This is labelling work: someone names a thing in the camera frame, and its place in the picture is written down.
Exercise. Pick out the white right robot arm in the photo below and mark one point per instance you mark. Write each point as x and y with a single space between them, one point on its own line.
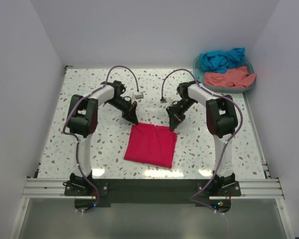
221 121

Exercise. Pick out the blue t shirt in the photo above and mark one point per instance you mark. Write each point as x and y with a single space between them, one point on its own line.
221 61

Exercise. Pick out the magenta red t shirt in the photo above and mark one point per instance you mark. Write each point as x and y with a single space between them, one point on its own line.
151 144

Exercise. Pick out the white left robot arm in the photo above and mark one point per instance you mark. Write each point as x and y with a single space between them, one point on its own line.
82 121

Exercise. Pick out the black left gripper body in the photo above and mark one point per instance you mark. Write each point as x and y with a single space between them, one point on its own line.
127 108

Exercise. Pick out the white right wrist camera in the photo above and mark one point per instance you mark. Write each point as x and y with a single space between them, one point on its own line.
167 100

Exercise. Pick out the salmon pink t shirt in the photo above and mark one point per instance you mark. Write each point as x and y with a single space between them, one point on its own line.
237 78

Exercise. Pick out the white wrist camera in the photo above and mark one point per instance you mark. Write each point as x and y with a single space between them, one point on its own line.
137 96
167 100

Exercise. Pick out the translucent blue plastic basket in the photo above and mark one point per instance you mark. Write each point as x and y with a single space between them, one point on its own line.
199 75

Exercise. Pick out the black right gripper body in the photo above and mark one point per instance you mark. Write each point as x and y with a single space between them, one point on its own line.
178 111

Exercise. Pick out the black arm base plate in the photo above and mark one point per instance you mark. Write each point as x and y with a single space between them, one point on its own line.
101 193

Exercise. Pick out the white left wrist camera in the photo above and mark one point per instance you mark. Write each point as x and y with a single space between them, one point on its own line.
137 96

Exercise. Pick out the aluminium frame rail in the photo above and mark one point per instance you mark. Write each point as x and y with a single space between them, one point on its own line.
267 188

